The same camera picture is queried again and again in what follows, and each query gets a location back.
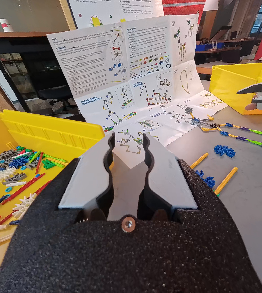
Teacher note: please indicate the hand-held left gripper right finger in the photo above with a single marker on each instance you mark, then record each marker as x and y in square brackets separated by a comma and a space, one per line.
[172, 183]

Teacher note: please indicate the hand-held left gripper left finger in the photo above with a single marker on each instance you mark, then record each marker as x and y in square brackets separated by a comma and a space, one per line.
[87, 183]

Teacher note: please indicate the long yellow toy rod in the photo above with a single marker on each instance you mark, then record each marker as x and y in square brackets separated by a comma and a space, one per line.
[199, 160]
[227, 179]

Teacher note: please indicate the blue snowflake toy connector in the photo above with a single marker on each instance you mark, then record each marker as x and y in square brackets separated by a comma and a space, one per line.
[207, 180]
[224, 151]

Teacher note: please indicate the yellow plastic bin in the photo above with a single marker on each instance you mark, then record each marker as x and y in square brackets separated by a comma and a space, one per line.
[53, 137]
[231, 91]

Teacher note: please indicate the white instruction sheet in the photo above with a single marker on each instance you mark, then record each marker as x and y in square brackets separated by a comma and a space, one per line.
[94, 68]

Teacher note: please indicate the grey desk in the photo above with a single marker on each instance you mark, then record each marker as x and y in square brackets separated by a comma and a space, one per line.
[247, 217]

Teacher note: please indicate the person's right hand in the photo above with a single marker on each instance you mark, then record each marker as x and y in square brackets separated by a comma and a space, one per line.
[252, 107]

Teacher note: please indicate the background wooden tables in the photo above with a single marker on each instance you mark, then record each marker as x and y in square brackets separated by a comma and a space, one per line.
[224, 49]

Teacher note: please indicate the colourful toy rod figure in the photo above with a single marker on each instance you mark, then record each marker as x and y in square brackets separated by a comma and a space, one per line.
[215, 125]

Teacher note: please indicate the pile of toy pieces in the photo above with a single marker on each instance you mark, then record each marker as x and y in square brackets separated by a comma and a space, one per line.
[16, 162]

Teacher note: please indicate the black office chair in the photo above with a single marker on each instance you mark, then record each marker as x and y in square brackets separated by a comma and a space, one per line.
[53, 91]

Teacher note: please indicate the white lampshade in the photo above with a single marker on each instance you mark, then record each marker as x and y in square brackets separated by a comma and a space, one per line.
[211, 4]

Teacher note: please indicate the white printed notice board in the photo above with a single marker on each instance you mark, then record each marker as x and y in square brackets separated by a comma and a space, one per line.
[121, 9]

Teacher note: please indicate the white paper cup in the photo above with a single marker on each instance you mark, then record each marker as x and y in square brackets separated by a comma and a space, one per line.
[6, 25]

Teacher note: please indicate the red patterned wall hanging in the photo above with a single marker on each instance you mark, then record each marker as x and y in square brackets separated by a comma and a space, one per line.
[183, 6]

